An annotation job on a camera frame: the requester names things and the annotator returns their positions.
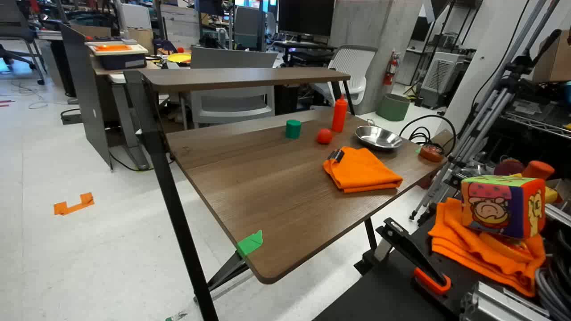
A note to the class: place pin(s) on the grey chair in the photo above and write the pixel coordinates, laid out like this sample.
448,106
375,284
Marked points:
232,104

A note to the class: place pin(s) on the green cylinder block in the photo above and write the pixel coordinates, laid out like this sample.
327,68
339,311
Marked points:
293,129

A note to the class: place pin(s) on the cardboard box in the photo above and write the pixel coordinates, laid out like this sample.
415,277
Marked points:
555,60

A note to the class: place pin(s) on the yellow plate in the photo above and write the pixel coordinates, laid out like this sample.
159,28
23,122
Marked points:
179,58

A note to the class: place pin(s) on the monitor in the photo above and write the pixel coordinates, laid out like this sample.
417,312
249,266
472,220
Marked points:
306,17

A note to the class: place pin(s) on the white tray with orange board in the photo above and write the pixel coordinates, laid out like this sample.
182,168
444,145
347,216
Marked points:
117,47

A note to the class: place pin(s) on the fire extinguisher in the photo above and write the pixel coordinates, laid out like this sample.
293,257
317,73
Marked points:
391,69

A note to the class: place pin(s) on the silver metal bowl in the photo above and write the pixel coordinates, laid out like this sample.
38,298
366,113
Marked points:
379,137

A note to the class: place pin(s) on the dark blue box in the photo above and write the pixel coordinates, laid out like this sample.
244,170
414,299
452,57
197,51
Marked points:
122,61

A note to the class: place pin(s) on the stack of orange cloths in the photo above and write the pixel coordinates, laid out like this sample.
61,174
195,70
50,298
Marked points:
464,247

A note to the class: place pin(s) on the colourful soft toy cube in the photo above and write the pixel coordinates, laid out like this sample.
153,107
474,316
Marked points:
495,205

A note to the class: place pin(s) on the orange floor tape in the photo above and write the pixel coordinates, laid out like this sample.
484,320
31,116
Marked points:
71,206

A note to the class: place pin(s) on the brown round disc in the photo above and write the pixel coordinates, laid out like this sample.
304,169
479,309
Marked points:
431,154

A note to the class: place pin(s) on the desk with dark panel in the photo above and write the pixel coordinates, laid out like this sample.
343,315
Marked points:
87,98

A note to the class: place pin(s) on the orange cylinder toy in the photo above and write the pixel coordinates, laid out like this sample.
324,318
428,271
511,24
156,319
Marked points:
538,170

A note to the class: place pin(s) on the green tape piece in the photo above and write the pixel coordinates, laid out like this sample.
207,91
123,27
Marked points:
250,243

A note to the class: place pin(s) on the orange towel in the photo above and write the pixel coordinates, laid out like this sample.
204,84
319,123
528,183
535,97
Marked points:
361,171

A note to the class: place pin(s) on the red ball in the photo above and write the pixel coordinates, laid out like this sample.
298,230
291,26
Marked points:
324,136

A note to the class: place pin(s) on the green bin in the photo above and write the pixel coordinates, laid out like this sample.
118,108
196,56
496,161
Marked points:
392,108

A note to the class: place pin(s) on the office chair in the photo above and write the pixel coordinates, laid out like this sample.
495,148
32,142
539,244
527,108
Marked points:
15,26

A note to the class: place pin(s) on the maroon round toy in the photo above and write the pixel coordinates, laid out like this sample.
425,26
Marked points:
507,168

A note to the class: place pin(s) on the white air conditioner unit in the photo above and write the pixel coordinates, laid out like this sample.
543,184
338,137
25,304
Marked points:
439,76

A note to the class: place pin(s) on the aluminium profile bar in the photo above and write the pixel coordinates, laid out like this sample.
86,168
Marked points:
495,305

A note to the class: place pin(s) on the white mesh chair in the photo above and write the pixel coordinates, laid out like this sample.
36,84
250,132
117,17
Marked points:
354,62

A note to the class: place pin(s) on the orange squeeze bottle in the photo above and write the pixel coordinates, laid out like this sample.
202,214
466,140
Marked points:
339,117

